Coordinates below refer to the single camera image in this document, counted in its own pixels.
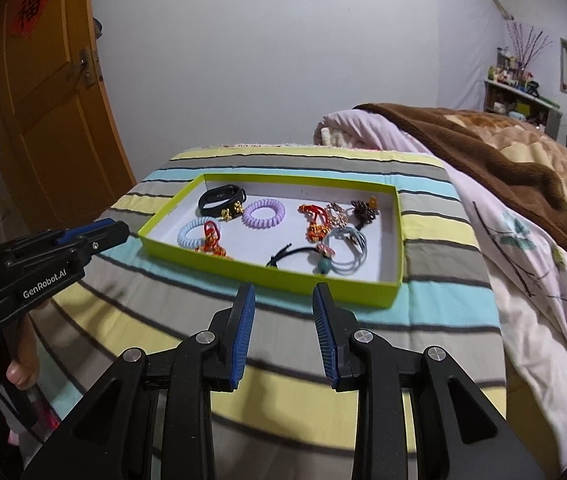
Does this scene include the light blue spiral hair tie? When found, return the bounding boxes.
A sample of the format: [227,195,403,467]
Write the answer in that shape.
[177,216,220,252]

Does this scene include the black tie with flower bead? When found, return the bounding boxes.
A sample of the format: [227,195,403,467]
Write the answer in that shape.
[266,243,334,275]

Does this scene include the grey elastic hair ties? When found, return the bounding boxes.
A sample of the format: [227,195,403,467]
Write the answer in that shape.
[320,225,369,276]

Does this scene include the small red knot charm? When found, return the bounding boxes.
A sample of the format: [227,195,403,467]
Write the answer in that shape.
[196,220,229,259]

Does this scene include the gold bells black cord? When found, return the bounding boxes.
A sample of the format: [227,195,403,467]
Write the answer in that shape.
[220,200,246,224]

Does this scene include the pink rhinestone hair clip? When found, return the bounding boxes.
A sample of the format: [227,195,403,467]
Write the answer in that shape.
[326,202,349,228]

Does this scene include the dark beaded amber hair tie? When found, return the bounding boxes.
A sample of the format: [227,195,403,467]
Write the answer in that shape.
[351,195,381,231]

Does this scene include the black fitness band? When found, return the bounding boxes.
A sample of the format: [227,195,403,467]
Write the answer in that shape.
[198,184,247,217]

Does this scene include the purple spiral hair tie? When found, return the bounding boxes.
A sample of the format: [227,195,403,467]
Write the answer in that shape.
[241,198,288,231]

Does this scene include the person's left hand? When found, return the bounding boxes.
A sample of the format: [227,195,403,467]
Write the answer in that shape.
[0,301,50,406]

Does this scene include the lime green cardboard tray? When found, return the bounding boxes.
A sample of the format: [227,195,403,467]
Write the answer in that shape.
[139,172,404,309]

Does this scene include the wooden door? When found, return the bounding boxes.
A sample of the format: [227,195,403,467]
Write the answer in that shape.
[0,0,136,231]

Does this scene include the pink floral quilt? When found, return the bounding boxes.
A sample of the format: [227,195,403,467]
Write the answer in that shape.
[314,107,567,476]

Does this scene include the red fu door sticker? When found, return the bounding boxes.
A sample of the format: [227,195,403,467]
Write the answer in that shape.
[8,0,49,39]

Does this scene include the brown plush blanket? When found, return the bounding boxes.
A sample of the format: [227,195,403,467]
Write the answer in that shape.
[359,103,567,252]

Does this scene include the cluttered shelf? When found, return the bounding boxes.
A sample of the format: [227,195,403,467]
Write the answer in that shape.
[484,48,562,140]

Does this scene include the purple blossom branches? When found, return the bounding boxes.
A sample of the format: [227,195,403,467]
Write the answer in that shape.
[506,21,553,72]

